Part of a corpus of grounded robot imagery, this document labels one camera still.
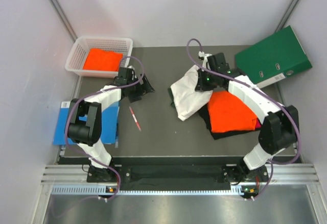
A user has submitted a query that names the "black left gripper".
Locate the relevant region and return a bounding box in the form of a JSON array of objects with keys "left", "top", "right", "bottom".
[{"left": 126, "top": 72, "right": 154, "bottom": 102}]

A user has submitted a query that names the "orange t shirt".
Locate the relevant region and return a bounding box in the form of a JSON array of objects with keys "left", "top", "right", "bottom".
[{"left": 207, "top": 90, "right": 259, "bottom": 134}]

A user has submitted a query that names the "black t shirt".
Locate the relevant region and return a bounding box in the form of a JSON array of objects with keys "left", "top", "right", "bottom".
[{"left": 198, "top": 88, "right": 259, "bottom": 141}]

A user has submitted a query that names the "white and green t shirt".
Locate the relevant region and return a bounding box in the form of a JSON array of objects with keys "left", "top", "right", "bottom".
[{"left": 168, "top": 65, "right": 213, "bottom": 121}]

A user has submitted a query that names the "magenta t shirt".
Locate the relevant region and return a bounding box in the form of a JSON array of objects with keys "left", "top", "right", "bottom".
[{"left": 255, "top": 119, "right": 261, "bottom": 130}]

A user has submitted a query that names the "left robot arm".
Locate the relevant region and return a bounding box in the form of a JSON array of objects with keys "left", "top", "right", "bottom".
[{"left": 64, "top": 66, "right": 155, "bottom": 183}]

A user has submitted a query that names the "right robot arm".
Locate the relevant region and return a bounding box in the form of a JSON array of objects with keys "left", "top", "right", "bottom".
[{"left": 195, "top": 51, "right": 299, "bottom": 182}]

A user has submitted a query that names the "red and white pen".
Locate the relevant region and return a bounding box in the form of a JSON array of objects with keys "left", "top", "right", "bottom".
[{"left": 129, "top": 106, "right": 142, "bottom": 131}]

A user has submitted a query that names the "orange cloth in basket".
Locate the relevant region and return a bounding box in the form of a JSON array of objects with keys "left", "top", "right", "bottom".
[{"left": 83, "top": 48, "right": 123, "bottom": 71}]

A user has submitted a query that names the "green lever arch binder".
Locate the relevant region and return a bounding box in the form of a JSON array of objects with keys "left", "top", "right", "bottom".
[{"left": 235, "top": 26, "right": 312, "bottom": 89}]

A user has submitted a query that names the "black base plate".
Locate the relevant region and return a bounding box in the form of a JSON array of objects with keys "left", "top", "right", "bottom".
[{"left": 120, "top": 165, "right": 230, "bottom": 191}]

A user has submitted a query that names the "aluminium mounting rail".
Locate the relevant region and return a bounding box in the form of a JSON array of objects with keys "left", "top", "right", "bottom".
[{"left": 41, "top": 164, "right": 319, "bottom": 197}]

